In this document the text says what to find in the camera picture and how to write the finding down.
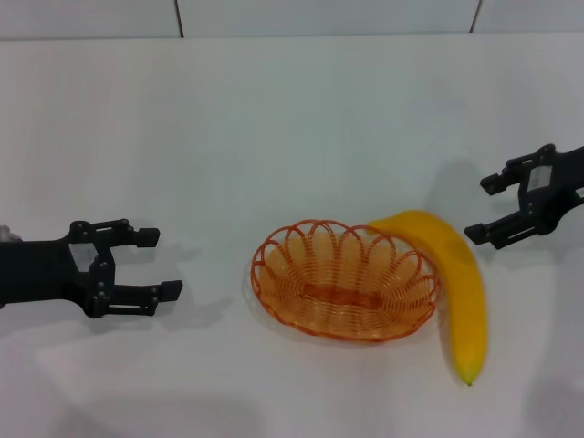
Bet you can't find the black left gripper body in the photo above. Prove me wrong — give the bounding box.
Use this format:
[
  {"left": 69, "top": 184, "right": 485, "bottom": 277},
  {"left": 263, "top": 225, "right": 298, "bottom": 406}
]
[{"left": 0, "top": 232, "right": 116, "bottom": 316}]

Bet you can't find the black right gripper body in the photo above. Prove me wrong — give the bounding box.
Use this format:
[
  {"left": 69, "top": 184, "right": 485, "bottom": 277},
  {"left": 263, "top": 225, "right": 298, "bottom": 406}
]
[{"left": 516, "top": 145, "right": 584, "bottom": 225}]

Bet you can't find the white tablecloth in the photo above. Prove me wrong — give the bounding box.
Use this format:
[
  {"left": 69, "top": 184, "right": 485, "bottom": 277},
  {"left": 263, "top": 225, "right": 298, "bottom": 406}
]
[{"left": 0, "top": 32, "right": 584, "bottom": 438}]

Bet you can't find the yellow banana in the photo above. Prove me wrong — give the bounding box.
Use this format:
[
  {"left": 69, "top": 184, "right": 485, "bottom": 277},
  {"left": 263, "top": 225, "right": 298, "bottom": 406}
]
[{"left": 367, "top": 209, "right": 490, "bottom": 389}]

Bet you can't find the orange wire basket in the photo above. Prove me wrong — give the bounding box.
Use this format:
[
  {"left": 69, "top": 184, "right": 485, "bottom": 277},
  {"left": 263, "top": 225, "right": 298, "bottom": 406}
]
[{"left": 249, "top": 219, "right": 443, "bottom": 346}]

